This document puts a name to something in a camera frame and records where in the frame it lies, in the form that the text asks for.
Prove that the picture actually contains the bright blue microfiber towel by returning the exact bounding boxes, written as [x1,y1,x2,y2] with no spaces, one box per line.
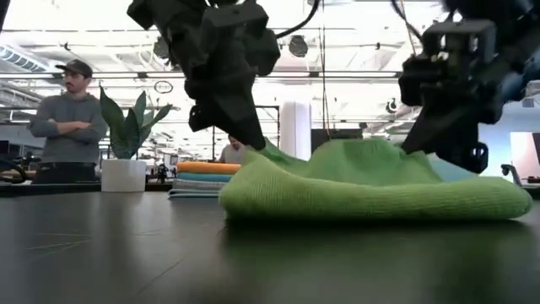
[176,171,234,184]

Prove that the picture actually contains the orange hanging power cable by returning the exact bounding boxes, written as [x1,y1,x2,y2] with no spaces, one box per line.
[398,0,418,56]

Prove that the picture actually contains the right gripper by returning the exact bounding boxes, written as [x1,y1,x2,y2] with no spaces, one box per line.
[398,46,540,175]

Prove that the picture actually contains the light blue microfiber towel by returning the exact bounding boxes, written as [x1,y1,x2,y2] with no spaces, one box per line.
[167,188,223,199]

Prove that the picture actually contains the teal plastic bin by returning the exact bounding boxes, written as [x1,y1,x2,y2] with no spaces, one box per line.
[428,152,480,183]

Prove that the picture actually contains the person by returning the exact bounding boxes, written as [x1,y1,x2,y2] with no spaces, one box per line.
[218,134,246,165]
[28,58,109,185]

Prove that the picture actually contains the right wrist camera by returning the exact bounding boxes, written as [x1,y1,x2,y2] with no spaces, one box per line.
[421,19,498,64]

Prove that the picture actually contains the orange yellow microfiber towel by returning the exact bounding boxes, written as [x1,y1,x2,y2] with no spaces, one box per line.
[175,161,242,176]

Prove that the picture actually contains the silver ventilation duct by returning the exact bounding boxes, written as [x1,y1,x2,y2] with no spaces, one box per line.
[0,44,47,73]

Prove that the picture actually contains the artificial plant in white pot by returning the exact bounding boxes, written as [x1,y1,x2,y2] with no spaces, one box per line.
[99,86,173,193]

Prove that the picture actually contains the black monitor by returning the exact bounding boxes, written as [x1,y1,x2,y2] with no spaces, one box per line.
[310,128,365,147]

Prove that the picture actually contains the white microfiber towel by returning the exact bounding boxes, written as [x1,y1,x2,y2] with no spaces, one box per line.
[171,178,229,192]

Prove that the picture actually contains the green microfiber towel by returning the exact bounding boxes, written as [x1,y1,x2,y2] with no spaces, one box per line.
[218,137,534,223]

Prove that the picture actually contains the black hanging cable loop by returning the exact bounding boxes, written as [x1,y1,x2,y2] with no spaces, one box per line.
[153,79,175,95]

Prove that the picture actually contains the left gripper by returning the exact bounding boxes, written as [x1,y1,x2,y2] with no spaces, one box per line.
[168,20,267,151]

